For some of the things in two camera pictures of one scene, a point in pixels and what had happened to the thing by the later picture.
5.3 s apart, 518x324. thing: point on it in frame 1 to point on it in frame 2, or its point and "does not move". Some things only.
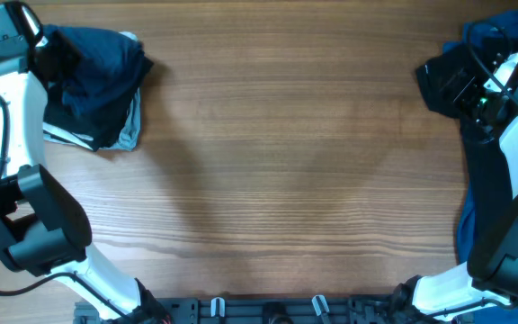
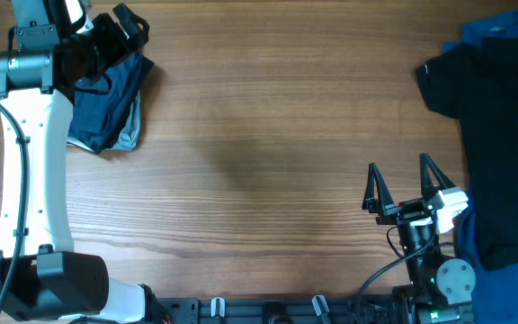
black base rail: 254,310 does not move
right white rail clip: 318,302 does not move
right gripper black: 462,99 to 406,211
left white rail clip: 218,307 does not move
